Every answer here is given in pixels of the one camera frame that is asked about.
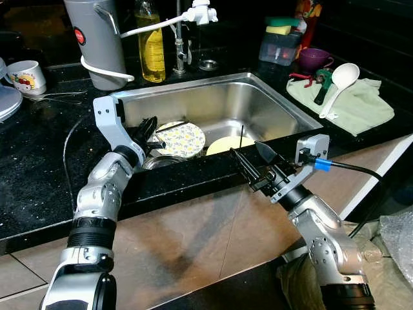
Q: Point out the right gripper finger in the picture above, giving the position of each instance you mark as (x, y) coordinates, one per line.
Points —
(268, 155)
(248, 168)

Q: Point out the black chopstick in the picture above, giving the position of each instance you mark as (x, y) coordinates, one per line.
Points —
(242, 135)
(174, 126)

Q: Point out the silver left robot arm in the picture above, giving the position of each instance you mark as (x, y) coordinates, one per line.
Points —
(97, 200)

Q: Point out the green black kitchen tool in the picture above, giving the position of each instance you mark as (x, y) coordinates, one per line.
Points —
(324, 81)

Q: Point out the small steel bowl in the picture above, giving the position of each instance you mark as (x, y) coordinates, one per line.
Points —
(164, 163)

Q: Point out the floral patterned plate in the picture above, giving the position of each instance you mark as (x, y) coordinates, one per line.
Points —
(184, 142)

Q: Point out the pale yellow plate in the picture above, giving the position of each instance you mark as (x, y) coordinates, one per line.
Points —
(226, 145)

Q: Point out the yellow oil bottle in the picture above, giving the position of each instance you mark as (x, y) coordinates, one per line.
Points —
(151, 51)

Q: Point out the stainless steel sink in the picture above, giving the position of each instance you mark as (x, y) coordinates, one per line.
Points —
(219, 97)

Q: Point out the steel faucet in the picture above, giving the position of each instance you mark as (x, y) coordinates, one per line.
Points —
(181, 51)

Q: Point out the small red tool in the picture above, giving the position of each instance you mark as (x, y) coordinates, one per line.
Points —
(300, 77)

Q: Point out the thin steel spoon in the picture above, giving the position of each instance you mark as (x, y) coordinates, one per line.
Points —
(58, 95)

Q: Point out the grey jug with red button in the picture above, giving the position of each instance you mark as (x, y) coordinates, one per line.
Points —
(97, 45)

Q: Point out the clear plastic container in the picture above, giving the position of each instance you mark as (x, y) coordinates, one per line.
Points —
(279, 50)

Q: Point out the purple cup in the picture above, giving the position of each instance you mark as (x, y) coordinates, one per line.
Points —
(314, 59)

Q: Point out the light green cloth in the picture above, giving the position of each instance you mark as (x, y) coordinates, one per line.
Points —
(364, 106)

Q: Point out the white rice spoon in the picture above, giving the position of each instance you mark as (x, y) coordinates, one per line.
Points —
(347, 74)

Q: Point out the green yellow sponge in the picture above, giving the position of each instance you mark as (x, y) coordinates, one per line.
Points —
(282, 26)

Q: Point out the small white printed cup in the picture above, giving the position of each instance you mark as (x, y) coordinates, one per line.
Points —
(26, 77)

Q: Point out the clear bubble wrap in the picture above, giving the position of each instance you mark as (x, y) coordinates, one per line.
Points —
(400, 239)

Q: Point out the red printed bottle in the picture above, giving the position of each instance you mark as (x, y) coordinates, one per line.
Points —
(308, 19)

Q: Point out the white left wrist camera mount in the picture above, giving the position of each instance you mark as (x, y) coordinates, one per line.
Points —
(108, 119)

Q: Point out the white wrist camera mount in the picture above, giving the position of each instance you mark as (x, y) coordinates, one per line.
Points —
(313, 152)
(108, 119)

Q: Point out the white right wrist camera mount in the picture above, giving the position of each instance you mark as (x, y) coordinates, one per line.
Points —
(313, 152)

